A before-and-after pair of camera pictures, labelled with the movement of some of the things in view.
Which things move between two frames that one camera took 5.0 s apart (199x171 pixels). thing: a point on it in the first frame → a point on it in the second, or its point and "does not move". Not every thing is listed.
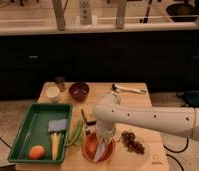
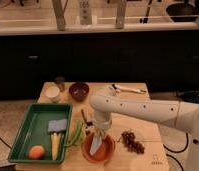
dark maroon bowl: [79, 91] does not move
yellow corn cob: [55, 142] does not move
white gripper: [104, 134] → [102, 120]
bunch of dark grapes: [129, 141] does not move
